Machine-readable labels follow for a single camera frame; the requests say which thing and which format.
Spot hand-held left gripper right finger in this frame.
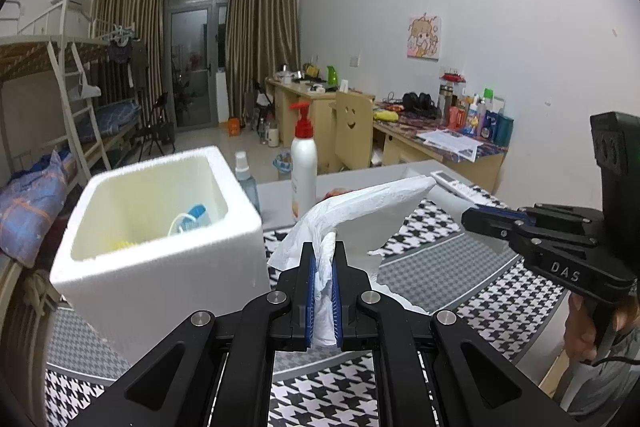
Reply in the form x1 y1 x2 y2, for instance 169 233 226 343
330 241 576 427

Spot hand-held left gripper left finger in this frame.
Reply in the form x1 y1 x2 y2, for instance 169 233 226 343
87 241 317 427

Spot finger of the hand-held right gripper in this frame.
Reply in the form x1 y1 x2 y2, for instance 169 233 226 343
475 202 603 230
461 205 542 256

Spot white paper tissue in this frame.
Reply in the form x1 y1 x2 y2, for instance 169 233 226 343
266 175 437 349

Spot blue face mask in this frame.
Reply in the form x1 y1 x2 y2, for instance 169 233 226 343
170 204 222 236

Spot white foam box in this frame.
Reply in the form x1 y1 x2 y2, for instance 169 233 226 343
50 146 266 368

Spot person's right hand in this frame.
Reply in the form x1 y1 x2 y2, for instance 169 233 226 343
565 291 637 364

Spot white remote control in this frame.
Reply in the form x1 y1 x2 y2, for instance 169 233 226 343
431 171 496 208

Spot houndstooth tablecloth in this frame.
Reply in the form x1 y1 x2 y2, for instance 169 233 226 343
45 159 571 427

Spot printed papers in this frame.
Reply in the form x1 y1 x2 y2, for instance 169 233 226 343
417 129 481 160

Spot cluster of toiletry bottles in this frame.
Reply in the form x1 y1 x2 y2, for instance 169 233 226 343
437 74 515 148

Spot wooden desk with patterned cover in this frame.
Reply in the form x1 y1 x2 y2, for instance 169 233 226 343
371 116 509 196

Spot white red-pump lotion bottle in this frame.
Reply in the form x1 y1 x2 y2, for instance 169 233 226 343
289 102 319 223

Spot clear blue spray bottle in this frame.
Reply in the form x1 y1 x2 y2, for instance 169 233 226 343
234 151 261 216

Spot black headphones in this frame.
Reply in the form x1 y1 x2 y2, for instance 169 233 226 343
402 92 441 118

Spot person's grey clothing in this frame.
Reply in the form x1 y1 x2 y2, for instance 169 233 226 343
565 332 640 427

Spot wooden smiley chair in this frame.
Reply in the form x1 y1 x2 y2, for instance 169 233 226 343
333 90 374 171

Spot light wooden cabinet desk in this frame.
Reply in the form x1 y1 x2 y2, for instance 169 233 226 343
265 77 376 158

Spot black folding chair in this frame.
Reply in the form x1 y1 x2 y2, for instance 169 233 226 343
135 93 176 158

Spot blue bunk mattress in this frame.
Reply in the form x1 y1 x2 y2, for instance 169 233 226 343
92 102 144 138

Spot brown curtain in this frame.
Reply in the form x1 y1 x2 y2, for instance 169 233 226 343
225 0 301 124
92 0 166 128

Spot glass balcony door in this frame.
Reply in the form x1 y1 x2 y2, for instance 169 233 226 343
165 0 234 128

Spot blue patterned bedding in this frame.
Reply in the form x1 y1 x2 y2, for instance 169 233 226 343
0 149 69 269

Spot dark hanging clothes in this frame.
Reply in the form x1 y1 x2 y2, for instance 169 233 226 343
107 38 149 80

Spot white metal bunk bed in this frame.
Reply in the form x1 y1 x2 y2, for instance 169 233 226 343
0 0 152 188

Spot cartoon wall poster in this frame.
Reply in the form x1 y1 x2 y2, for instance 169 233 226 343
406 13 444 62

